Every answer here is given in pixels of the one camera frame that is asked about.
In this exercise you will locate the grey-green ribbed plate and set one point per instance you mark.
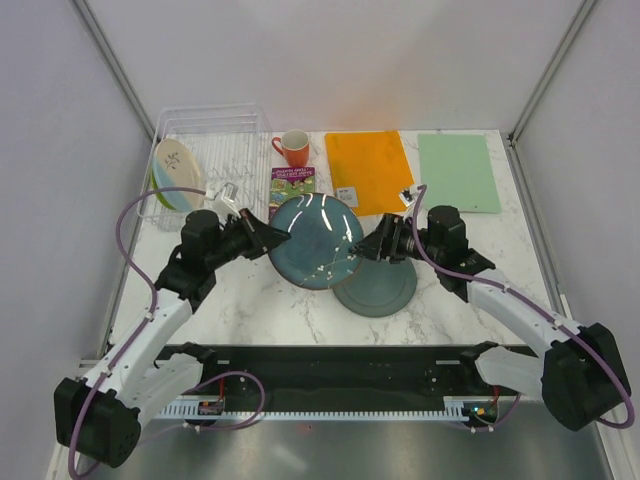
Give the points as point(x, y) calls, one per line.
point(378, 289)

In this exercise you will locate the right aluminium frame post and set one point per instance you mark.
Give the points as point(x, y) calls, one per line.
point(567, 42)

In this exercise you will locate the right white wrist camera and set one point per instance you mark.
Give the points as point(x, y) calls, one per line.
point(410, 195)

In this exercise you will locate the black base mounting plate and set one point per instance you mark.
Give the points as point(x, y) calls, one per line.
point(349, 376)

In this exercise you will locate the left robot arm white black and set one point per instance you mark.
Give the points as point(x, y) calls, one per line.
point(102, 414)

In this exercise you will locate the dark blue floral plate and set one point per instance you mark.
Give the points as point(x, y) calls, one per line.
point(323, 230)

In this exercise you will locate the orange cutting board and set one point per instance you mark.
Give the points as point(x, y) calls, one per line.
point(369, 170)

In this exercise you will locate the light green cutting board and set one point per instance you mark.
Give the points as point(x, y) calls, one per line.
point(457, 170)

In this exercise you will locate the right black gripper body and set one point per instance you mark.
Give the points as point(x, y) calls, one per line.
point(399, 229)

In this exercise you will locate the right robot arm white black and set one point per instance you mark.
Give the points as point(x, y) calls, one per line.
point(575, 370)

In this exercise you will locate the orange mug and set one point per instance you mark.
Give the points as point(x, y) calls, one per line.
point(294, 147)

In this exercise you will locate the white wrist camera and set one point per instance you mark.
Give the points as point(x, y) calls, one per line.
point(223, 200)
point(410, 195)

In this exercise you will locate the purple treehouse book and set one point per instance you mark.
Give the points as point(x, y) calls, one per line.
point(289, 182)

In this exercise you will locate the white wire dish rack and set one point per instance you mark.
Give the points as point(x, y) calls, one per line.
point(231, 143)

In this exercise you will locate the cream blue leaf plate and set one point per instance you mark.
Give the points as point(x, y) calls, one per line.
point(173, 165)

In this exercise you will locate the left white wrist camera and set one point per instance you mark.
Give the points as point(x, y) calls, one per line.
point(223, 200)

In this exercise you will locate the white slotted cable duct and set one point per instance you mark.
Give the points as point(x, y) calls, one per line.
point(208, 410)

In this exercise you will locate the aluminium frame post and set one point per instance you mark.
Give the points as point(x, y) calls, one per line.
point(101, 42)
point(567, 42)

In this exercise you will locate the left aluminium frame post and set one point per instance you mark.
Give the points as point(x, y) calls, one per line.
point(101, 42)

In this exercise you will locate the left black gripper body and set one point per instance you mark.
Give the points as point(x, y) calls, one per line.
point(237, 240)

